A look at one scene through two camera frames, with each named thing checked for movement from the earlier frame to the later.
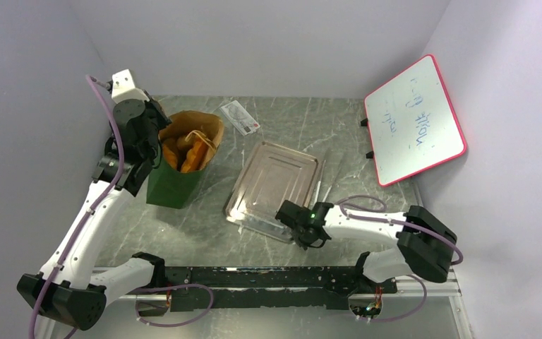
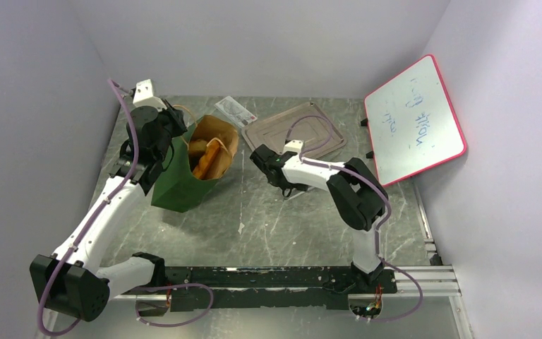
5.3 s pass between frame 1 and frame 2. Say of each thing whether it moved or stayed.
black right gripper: moved
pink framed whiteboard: stayed
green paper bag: moved
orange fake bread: moved
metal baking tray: moved
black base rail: stayed
